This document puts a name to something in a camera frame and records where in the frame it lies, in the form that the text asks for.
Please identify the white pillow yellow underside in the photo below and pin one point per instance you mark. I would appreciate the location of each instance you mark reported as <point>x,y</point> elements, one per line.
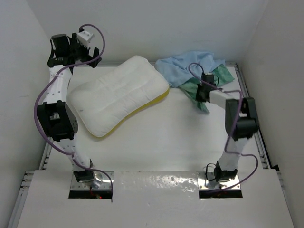
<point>105,103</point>

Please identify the metal base plate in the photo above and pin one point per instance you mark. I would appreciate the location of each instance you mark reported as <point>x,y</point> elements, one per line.
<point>206,181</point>
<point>101,183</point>

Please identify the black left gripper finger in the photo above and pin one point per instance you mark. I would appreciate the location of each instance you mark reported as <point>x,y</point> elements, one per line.
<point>91,62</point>
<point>96,52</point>

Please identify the white front cover board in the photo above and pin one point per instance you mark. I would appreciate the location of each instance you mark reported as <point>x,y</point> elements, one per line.
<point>154,200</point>

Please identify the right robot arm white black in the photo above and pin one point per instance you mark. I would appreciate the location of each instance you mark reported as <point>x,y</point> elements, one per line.
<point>241,123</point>

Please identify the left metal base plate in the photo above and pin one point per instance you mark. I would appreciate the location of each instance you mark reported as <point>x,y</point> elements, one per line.
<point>101,183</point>

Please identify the light blue green pillowcase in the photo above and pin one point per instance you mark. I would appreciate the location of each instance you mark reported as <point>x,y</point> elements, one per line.
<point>181,72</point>

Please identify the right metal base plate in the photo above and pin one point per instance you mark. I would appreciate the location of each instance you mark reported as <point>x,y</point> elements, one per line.
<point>206,181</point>

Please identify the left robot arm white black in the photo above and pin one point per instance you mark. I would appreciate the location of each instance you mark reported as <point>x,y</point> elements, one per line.
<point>53,116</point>

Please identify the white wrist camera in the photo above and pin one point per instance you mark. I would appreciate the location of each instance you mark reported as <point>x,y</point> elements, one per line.
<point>208,78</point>
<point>84,37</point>

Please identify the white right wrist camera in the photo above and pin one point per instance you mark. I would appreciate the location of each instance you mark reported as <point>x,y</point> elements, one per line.
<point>208,78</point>

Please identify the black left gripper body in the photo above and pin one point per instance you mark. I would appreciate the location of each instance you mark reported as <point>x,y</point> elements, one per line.
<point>80,52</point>

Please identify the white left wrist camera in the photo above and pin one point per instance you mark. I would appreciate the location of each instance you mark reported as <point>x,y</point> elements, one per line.
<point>84,37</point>

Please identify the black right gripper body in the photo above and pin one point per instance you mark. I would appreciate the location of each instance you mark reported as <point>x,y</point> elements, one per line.
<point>199,93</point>

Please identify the aluminium table frame rail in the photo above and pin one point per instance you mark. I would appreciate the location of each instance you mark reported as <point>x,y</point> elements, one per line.
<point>173,170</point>

